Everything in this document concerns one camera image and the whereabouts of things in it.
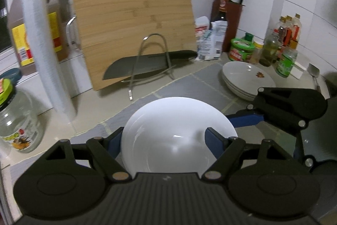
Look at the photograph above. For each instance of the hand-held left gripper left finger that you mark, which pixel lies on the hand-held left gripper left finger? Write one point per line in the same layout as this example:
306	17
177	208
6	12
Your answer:
114	143

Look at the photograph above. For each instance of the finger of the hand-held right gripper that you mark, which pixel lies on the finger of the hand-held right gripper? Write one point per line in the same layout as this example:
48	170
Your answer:
247	119

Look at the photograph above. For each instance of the red label sauce bottle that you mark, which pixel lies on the red label sauce bottle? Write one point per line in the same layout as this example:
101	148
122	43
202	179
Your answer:
291	37

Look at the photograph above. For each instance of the dark soy sauce bottle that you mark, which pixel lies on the dark soy sauce bottle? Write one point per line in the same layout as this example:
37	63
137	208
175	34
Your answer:
219	14

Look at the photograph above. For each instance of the teal lid container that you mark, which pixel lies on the teal lid container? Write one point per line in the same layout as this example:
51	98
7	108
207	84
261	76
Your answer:
10	74

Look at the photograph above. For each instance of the glass jar with green lid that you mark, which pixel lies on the glass jar with green lid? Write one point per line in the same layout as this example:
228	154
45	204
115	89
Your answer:
18	124

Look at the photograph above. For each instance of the grey checked dish mat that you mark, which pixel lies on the grey checked dish mat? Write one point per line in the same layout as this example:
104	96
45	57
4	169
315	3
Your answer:
184	85

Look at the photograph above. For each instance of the bamboo cutting board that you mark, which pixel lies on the bamboo cutting board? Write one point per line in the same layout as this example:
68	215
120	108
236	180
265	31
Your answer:
131	30

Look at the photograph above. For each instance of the white paper roll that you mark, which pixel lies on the white paper roll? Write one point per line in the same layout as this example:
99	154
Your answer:
47	56

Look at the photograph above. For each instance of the green-lid sauce jar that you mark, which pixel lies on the green-lid sauce jar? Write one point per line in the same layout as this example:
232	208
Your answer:
241	52

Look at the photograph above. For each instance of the yellow-lid spice jar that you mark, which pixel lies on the yellow-lid spice jar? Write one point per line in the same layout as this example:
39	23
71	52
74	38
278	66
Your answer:
256	53

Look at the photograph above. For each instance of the small green-cap jar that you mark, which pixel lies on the small green-cap jar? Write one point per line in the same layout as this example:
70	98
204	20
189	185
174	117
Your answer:
248	37

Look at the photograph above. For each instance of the red and white packet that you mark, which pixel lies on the red and white packet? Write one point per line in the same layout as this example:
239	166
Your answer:
201	27

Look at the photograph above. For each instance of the white and blue packet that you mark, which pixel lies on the white and blue packet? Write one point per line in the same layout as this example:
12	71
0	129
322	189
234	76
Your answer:
213	43

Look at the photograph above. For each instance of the green label bottle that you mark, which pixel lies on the green label bottle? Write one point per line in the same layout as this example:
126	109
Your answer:
285	64

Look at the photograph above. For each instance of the plain white bowl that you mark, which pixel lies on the plain white bowl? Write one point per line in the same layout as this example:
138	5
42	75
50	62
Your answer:
171	124

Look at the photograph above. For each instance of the brown sauce bottle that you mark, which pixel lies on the brown sauce bottle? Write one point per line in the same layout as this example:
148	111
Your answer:
281	30

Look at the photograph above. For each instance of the cooking oil bottle yellow label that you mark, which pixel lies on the cooking oil bottle yellow label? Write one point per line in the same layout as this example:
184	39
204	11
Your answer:
15	30

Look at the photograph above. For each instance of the white box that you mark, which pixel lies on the white box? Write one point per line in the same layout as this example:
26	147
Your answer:
299	70

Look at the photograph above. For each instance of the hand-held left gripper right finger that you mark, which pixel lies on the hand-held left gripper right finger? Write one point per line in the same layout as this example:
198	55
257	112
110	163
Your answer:
214	142

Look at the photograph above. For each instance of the large white fruit-print plate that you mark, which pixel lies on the large white fruit-print plate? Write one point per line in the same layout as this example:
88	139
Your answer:
238	95

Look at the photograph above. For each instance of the brown knife block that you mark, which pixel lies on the brown knife block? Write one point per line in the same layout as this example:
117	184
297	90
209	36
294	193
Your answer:
234	27

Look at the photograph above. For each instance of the clear bottle with yellow cap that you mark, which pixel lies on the clear bottle with yellow cap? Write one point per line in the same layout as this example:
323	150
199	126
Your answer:
297	27

